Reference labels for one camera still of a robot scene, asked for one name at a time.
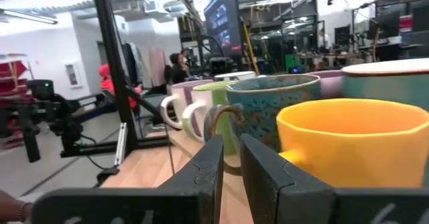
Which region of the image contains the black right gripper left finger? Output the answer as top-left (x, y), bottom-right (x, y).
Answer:
top-left (32, 135), bottom-right (225, 224)

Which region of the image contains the yellow pole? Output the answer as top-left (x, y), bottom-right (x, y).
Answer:
top-left (241, 15), bottom-right (261, 74)

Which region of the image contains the teal mug white interior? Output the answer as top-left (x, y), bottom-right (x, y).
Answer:
top-left (341, 58), bottom-right (429, 113)

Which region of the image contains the white blue floral mug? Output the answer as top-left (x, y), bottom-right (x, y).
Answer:
top-left (213, 70), bottom-right (258, 82)

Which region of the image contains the blue brown glazed mug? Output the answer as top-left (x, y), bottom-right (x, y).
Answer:
top-left (203, 74), bottom-right (322, 168)

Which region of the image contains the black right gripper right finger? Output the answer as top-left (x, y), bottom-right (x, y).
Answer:
top-left (239, 133), bottom-right (429, 224)

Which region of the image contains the hanging grey garment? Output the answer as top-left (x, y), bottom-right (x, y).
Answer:
top-left (129, 42), bottom-right (148, 87)

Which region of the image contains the lilac mug white handle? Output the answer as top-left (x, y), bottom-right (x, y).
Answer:
top-left (160, 78), bottom-right (215, 131)

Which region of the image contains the person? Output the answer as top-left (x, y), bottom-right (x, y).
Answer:
top-left (169, 52), bottom-right (192, 84)
top-left (98, 62), bottom-right (141, 113)

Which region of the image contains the black rig frame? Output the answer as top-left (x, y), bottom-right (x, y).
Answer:
top-left (60, 0), bottom-right (175, 158)

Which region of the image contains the rack with red bins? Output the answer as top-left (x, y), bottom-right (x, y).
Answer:
top-left (0, 59), bottom-right (33, 150)

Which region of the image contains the pink ribbed mug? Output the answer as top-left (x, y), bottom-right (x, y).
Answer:
top-left (306, 69), bottom-right (345, 100)

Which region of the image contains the yellow faceted mug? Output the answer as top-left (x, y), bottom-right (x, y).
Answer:
top-left (275, 98), bottom-right (429, 188)

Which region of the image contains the hanging pink garment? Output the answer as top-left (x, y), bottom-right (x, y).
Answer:
top-left (148, 48), bottom-right (168, 87)

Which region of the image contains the green mug white handle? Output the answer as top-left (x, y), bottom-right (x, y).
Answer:
top-left (182, 80), bottom-right (239, 157)

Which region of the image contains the black box device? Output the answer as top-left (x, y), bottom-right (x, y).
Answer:
top-left (209, 56), bottom-right (234, 76)

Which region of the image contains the silver metal bracket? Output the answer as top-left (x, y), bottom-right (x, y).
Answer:
top-left (114, 122), bottom-right (128, 166)

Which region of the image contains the large monitor screen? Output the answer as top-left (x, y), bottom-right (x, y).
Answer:
top-left (203, 0), bottom-right (244, 58)

